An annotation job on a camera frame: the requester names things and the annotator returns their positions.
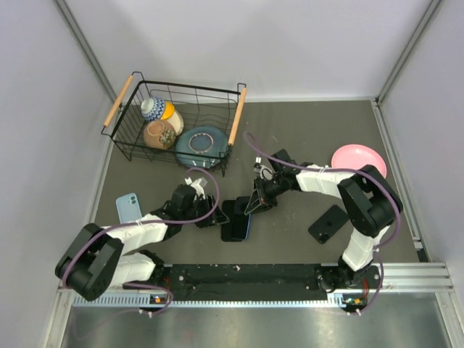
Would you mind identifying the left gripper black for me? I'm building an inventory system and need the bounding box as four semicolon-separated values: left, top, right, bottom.
181;194;229;228

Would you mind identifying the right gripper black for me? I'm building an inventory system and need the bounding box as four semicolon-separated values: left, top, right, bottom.
246;173;287;216

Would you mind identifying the blue smartphone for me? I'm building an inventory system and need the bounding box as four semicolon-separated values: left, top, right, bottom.
230;196;252;241

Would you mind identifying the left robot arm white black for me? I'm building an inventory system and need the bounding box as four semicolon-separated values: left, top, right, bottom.
54;179;229;301

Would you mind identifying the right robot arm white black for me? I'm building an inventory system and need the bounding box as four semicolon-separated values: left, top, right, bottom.
244;149;402;292

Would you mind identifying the dark teal plate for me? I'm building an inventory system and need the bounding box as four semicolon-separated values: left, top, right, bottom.
175;125;228;169

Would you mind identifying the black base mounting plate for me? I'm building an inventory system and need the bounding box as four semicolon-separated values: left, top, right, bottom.
123;263;367;301

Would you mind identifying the black smartphone face down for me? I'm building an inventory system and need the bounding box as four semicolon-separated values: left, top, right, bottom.
308;205;349;244

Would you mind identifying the brown ceramic bowl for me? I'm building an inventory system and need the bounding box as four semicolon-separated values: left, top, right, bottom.
144;120;177;149

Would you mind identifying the beige bowl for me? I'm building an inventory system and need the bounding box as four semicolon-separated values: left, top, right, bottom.
166;111;184;136

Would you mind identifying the yellow bowl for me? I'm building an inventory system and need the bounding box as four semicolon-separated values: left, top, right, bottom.
160;101;175;120

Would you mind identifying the pink plate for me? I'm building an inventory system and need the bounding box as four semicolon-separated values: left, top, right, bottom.
331;144;387;178

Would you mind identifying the blue white patterned bowl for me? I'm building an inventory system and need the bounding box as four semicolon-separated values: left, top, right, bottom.
141;96;166;122

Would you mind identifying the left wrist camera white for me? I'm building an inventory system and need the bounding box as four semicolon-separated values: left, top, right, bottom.
184;177;207;199

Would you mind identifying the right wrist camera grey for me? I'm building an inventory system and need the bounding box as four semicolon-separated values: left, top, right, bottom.
253;157;273;181

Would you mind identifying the black wire dish basket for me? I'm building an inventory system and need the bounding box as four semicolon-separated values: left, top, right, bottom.
101;71;247;172

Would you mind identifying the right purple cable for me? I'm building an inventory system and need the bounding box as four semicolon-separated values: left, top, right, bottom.
243;130;403;316

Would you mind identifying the grey slotted cable duct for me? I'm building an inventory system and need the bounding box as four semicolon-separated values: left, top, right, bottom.
73;293;346;308

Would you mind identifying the aluminium frame rail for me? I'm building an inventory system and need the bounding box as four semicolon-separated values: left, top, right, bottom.
376;262;454;291

